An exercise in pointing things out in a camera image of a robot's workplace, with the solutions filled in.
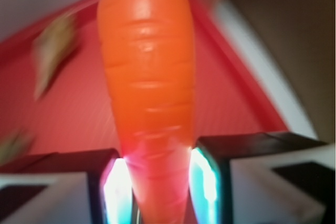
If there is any orange toy carrot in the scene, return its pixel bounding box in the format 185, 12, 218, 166
97, 0, 195, 223

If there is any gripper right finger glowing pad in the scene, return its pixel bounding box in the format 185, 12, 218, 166
189, 132, 335, 223

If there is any red plastic tray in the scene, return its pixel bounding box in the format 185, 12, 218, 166
1, 0, 288, 154

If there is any brown cardboard panel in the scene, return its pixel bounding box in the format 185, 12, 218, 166
211, 0, 335, 143

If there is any multicolour twisted rope toy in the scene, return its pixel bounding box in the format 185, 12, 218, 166
1, 130, 34, 166

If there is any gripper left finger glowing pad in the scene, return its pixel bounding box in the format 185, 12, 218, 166
1, 148, 133, 223

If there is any beige conch seashell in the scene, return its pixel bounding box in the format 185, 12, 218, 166
33, 13, 78, 100

